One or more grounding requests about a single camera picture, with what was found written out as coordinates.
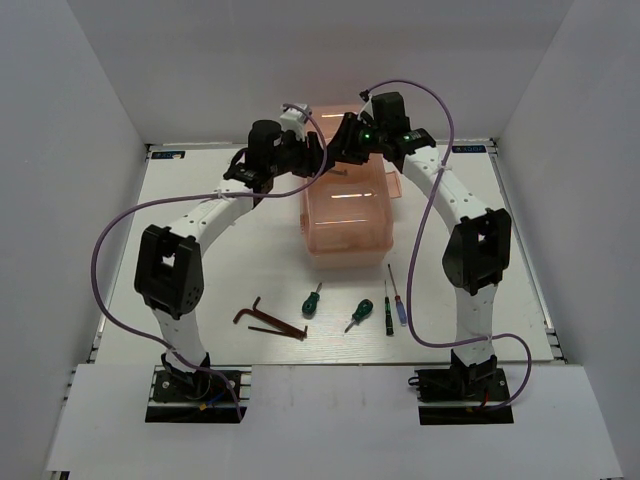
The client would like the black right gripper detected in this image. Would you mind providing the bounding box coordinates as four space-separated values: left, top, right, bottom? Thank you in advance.
325 112 386 166

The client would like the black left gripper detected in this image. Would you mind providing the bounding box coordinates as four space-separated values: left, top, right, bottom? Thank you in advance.
269 128 337 179

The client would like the pink plastic toolbox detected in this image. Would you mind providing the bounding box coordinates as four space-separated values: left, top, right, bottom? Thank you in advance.
297 102 404 272

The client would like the green stubby flathead screwdriver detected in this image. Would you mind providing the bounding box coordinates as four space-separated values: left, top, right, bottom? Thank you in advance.
301 283 322 318

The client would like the green stubby phillips screwdriver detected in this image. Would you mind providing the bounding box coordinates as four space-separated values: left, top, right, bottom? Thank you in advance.
344 299 373 333

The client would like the large brown hex key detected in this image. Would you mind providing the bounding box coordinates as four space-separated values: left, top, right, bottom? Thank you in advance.
233 296 308 332

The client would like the small brown hex key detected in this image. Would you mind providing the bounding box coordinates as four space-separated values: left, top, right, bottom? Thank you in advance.
248 326 307 341

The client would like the blue handled precision screwdriver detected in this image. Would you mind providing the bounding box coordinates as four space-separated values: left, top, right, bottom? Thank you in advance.
387 264 408 326

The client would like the black green precision screwdriver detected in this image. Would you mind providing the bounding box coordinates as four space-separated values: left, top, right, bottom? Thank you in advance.
384 281 394 337

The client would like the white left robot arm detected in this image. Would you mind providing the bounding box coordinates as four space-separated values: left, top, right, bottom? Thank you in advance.
134 120 328 399

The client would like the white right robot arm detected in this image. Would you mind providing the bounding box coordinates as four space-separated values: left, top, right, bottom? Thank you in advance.
329 91 511 400

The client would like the white front cover panel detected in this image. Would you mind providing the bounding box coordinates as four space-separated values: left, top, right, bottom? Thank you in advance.
48 365 622 479

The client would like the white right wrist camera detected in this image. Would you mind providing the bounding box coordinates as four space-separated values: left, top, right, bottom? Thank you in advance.
358 89 377 127

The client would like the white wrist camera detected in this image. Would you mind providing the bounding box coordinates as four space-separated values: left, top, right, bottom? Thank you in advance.
358 89 377 127
279 104 312 141

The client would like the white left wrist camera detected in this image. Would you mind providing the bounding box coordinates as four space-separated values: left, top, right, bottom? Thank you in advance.
279 104 312 141

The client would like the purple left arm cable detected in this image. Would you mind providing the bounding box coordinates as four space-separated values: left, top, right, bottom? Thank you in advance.
91 103 351 421

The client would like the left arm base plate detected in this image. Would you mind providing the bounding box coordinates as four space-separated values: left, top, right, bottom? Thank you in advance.
145 365 241 425

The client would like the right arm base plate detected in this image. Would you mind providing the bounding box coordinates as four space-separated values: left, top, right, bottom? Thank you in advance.
407 368 514 426

